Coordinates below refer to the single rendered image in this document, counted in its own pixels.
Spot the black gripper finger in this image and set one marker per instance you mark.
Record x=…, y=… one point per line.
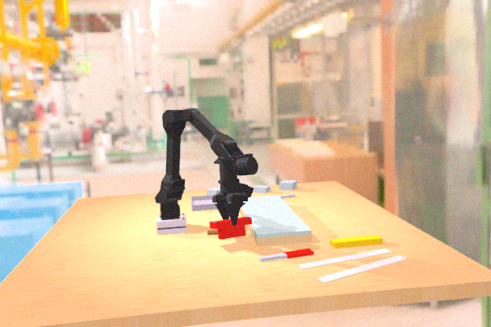
x=223, y=211
x=233, y=211

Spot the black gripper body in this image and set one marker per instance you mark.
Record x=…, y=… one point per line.
x=228, y=192

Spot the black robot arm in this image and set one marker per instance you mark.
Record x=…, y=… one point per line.
x=232, y=160

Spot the white flat strip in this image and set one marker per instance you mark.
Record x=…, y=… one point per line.
x=359, y=269
x=344, y=258

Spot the yellow rectangular bar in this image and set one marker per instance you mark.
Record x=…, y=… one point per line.
x=355, y=242

